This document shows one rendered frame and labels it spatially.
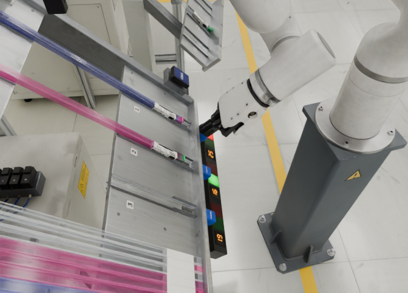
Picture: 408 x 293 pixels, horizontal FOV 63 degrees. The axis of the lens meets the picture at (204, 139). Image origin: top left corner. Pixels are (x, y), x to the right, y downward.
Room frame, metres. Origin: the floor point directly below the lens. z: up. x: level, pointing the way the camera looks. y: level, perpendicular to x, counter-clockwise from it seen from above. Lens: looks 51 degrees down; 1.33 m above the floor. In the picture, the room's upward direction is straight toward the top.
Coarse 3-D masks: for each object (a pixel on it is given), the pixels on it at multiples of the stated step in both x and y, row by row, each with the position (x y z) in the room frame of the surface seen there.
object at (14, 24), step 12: (0, 12) 0.51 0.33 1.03; (12, 24) 0.50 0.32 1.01; (24, 24) 0.51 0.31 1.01; (36, 36) 0.50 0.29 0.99; (48, 48) 0.50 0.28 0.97; (60, 48) 0.51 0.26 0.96; (72, 60) 0.50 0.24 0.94; (84, 60) 0.52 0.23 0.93; (96, 72) 0.51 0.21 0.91; (120, 84) 0.51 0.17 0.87; (132, 96) 0.51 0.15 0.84; (144, 96) 0.52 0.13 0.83; (180, 120) 0.52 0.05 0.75
